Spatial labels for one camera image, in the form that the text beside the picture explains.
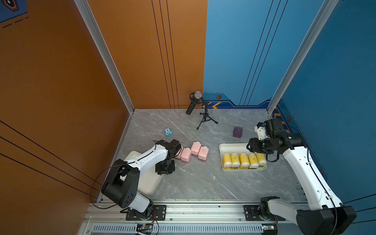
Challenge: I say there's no white right storage tray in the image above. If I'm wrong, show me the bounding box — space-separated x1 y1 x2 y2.
219 143 267 172

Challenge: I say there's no black microphone tripod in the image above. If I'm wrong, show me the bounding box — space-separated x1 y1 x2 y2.
196 101 218 130

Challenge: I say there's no purple cube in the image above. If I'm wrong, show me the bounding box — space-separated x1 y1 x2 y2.
233 126 243 138

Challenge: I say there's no right small circuit board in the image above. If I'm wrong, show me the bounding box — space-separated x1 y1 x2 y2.
261 224 278 235

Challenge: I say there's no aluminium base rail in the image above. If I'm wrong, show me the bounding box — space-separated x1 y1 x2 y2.
78 200 301 235

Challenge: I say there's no white storage tray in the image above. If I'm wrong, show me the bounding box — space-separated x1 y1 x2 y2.
124 150 166 195
219 143 267 172

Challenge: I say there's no green circuit board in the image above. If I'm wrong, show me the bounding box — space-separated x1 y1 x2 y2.
136 223 153 233

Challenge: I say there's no pink pencil sharpener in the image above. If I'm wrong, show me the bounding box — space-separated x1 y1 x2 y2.
180 147 192 163
174 146 184 159
198 146 209 161
191 142 202 156

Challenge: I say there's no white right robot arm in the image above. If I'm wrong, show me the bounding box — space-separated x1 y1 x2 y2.
246 133 356 235

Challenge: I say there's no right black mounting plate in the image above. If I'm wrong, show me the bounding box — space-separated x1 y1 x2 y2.
243 205 275 221

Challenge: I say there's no black mounting plate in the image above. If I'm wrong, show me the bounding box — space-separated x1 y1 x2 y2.
126 205 167 221
243 205 275 221

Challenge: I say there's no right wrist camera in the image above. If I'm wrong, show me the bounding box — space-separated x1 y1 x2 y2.
255 118 286 141

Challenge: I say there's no blue owl toy block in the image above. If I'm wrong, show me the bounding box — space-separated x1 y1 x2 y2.
164 127 173 137

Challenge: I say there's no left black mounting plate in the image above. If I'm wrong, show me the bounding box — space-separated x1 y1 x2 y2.
126 205 167 221

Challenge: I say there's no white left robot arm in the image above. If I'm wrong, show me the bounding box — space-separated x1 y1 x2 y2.
101 139 182 219

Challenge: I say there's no white left storage tray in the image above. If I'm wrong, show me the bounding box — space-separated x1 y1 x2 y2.
124 150 166 195

